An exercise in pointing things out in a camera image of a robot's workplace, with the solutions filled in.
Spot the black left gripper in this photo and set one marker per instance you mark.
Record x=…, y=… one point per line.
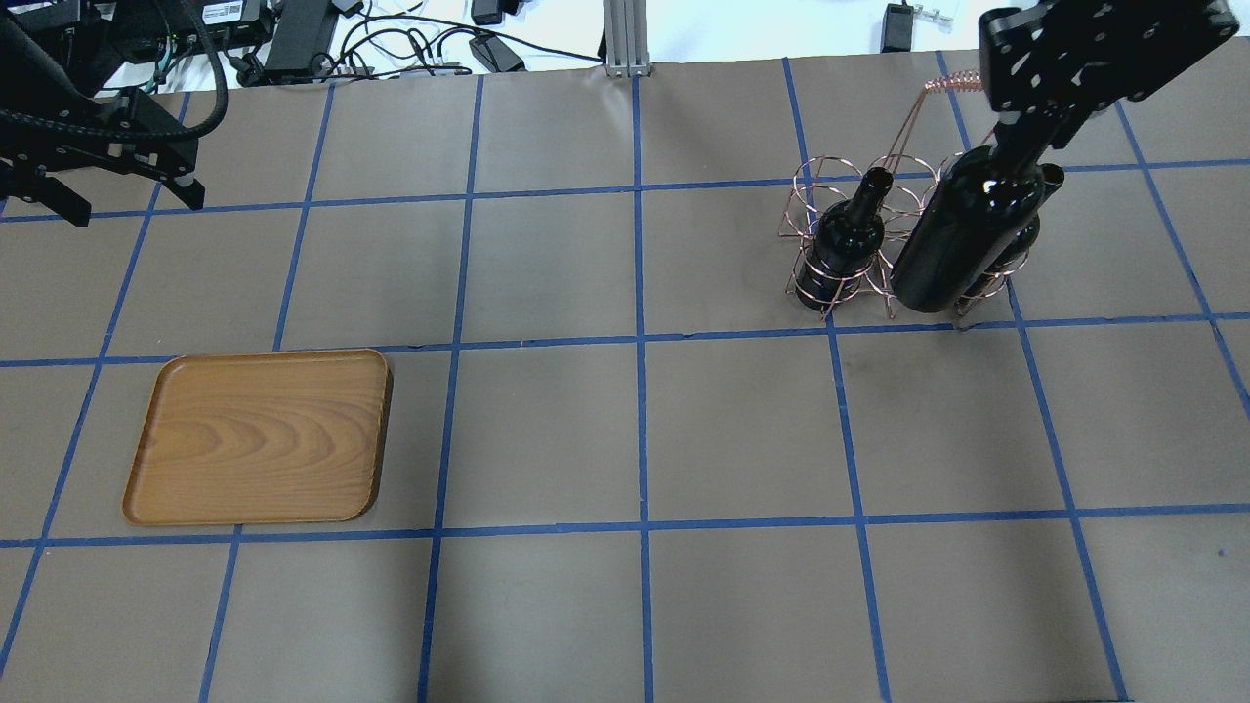
x=125, y=148

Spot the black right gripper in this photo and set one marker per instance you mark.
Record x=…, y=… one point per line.
x=1074, y=68

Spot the dark wine bottle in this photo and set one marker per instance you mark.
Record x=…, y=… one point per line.
x=847, y=239
x=975, y=211

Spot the dark wine bottle in basket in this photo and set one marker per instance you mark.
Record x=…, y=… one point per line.
x=847, y=239

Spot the wooden tray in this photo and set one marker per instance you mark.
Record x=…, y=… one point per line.
x=272, y=438

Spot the black power brick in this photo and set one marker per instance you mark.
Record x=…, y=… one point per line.
x=302, y=35

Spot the copper wire bottle basket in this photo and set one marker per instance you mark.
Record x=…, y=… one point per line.
x=826, y=179

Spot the aluminium frame post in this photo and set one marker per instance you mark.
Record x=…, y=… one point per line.
x=627, y=53

